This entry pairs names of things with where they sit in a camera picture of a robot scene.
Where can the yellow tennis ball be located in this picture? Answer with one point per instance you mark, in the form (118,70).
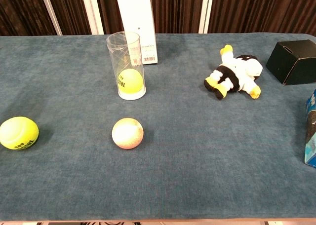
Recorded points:
(17,132)
(132,82)

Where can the orange white ball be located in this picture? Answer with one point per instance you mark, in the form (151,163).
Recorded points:
(127,133)

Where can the clear cup with yellow contents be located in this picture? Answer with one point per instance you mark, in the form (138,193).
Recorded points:
(118,52)

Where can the blue table cloth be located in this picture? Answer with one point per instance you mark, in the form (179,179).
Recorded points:
(197,148)

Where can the black white plush toy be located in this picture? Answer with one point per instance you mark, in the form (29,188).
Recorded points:
(243,72)

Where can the tall white carton box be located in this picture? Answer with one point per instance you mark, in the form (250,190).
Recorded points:
(138,12)

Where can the dark brown curtain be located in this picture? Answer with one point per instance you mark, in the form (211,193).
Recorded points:
(177,10)

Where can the white pole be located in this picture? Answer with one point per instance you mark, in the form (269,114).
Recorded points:
(92,11)
(50,11)
(206,11)

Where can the black cardboard box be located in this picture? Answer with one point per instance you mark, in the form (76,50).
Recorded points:
(296,67)

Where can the blue printed long box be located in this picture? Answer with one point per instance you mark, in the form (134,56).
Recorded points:
(311,136)

